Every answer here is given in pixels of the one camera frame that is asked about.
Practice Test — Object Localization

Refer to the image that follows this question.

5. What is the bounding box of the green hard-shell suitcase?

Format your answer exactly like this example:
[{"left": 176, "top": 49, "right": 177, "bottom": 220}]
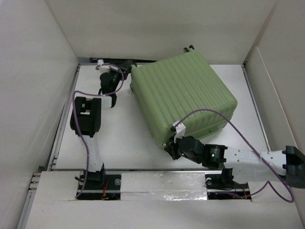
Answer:
[{"left": 131, "top": 45, "right": 238, "bottom": 148}]

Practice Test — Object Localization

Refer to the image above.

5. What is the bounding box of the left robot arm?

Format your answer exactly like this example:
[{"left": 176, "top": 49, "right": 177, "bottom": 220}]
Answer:
[{"left": 70, "top": 60, "right": 133, "bottom": 189}]

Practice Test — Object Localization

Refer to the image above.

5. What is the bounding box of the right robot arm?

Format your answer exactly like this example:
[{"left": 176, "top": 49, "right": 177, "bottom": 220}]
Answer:
[{"left": 164, "top": 136, "right": 305, "bottom": 188}]

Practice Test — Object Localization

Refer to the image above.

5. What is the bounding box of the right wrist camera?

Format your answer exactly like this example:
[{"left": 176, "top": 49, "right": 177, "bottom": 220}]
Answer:
[{"left": 171, "top": 121, "right": 186, "bottom": 140}]

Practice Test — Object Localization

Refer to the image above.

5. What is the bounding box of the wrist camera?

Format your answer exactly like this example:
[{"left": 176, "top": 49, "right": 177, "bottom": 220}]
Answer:
[
  {"left": 171, "top": 121, "right": 186, "bottom": 140},
  {"left": 95, "top": 59, "right": 110, "bottom": 73}
]

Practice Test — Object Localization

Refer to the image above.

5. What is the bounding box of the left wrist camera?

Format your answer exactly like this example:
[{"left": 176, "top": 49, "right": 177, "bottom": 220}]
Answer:
[{"left": 95, "top": 59, "right": 110, "bottom": 73}]

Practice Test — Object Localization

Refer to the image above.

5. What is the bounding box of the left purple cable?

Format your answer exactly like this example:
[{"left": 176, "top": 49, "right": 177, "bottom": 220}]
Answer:
[{"left": 72, "top": 63, "right": 125, "bottom": 198}]

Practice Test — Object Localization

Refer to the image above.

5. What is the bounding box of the purple cable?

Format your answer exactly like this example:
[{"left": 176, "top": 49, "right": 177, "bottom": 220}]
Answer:
[
  {"left": 176, "top": 108, "right": 295, "bottom": 203},
  {"left": 72, "top": 63, "right": 125, "bottom": 198}
]

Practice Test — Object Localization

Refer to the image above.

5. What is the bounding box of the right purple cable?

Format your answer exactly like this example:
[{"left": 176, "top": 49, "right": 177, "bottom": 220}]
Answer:
[{"left": 176, "top": 108, "right": 295, "bottom": 203}]

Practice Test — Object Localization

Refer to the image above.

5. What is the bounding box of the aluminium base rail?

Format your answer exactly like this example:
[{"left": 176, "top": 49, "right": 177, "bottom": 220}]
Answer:
[{"left": 36, "top": 170, "right": 290, "bottom": 202}]

